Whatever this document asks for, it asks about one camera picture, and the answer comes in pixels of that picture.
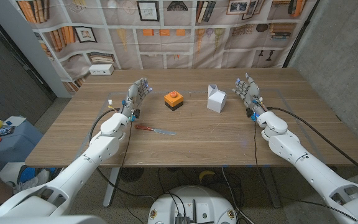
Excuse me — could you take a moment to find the knife with red-brown handle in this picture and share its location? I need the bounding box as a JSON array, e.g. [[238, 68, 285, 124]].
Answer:
[[134, 124, 178, 136]]

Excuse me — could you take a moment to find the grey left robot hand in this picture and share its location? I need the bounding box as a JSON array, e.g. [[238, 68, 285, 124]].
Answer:
[[120, 77, 153, 121]]

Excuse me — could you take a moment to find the blue-grey stool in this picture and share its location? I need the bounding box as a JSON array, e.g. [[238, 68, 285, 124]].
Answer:
[[0, 119, 45, 170]]

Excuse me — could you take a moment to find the white milk carton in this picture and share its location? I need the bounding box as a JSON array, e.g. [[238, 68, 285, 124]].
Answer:
[[206, 83, 227, 114]]

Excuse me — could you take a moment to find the white robot torso edge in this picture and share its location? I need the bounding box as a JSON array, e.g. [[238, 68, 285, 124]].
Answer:
[[0, 215, 107, 224]]

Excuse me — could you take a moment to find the printed bookshelf backdrop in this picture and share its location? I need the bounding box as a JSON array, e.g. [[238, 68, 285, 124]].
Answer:
[[9, 0, 318, 96]]

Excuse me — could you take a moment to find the white power strip box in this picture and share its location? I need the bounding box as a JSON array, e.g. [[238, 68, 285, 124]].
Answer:
[[88, 63, 115, 76]]

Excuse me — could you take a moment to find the white table leg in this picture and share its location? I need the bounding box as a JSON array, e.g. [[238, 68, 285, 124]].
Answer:
[[103, 167, 121, 208]]

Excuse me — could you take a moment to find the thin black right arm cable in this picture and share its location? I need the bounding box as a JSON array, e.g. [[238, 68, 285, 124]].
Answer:
[[252, 120, 358, 222]]

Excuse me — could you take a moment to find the white floor mat blue print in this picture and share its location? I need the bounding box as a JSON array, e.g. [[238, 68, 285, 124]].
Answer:
[[0, 161, 63, 190]]

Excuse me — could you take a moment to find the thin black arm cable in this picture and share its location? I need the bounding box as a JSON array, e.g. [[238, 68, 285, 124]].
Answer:
[[252, 120, 358, 222], [96, 120, 157, 200]]

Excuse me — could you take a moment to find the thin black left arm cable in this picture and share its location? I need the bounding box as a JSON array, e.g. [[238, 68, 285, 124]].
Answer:
[[96, 120, 157, 200]]

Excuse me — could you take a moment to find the orange black button box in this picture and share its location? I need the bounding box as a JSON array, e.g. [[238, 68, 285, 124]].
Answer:
[[163, 90, 185, 112]]

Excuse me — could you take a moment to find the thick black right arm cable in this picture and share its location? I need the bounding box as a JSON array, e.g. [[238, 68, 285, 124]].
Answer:
[[267, 106, 358, 183]]

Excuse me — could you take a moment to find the yellow banana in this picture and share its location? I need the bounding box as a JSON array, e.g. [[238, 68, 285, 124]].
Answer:
[[198, 170, 216, 184]]

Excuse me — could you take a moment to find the grey table leg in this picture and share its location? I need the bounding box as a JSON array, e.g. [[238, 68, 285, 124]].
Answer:
[[261, 167, 282, 208]]

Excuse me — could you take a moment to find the black backdrop stand pole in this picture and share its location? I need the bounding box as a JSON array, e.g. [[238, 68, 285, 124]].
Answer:
[[283, 0, 321, 68]]

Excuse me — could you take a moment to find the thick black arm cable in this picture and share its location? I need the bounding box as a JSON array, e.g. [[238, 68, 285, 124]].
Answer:
[[267, 106, 358, 183], [88, 108, 117, 144]]

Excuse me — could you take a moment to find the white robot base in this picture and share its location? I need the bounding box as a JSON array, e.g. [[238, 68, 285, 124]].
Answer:
[[147, 185, 238, 224]]

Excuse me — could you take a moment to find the white paper sheet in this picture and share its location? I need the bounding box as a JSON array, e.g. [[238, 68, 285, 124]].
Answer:
[[4, 116, 27, 128]]

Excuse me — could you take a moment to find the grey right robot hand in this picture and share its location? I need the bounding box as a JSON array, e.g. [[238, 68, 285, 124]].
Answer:
[[232, 73, 269, 118]]

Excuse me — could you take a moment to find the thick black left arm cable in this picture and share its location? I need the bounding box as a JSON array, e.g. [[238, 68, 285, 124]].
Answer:
[[88, 108, 117, 144]]

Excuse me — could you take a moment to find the black round fan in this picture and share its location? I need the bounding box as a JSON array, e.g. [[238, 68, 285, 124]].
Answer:
[[119, 167, 145, 183]]

